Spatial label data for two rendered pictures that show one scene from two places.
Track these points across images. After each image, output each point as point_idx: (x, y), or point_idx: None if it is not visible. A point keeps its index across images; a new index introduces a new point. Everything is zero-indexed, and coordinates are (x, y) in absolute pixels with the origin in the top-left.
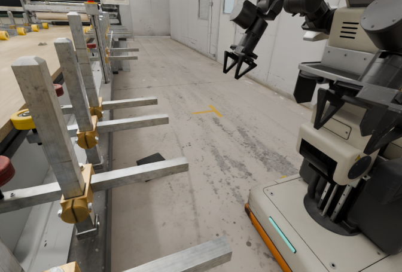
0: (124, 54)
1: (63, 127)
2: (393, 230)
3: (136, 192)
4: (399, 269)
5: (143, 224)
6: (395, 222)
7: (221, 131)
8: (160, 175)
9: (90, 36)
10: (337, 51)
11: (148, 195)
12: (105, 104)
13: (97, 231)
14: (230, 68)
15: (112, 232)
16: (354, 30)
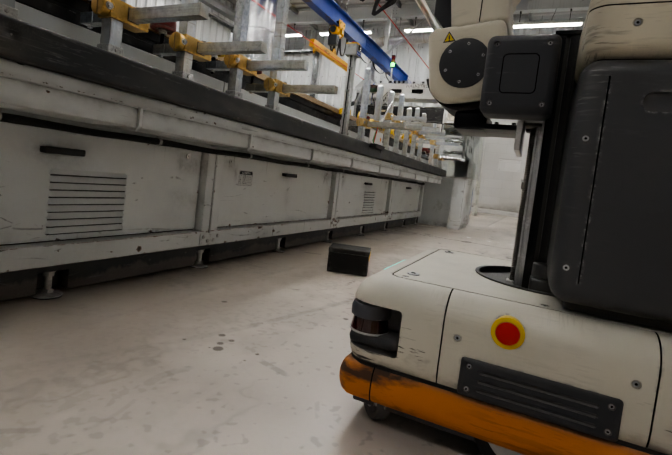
0: (457, 198)
1: None
2: (557, 217)
3: (304, 270)
4: (570, 334)
5: (275, 281)
6: (560, 195)
7: None
8: (238, 48)
9: (373, 117)
10: None
11: (313, 275)
12: (286, 84)
13: (182, 74)
14: (380, 9)
15: (242, 272)
16: None
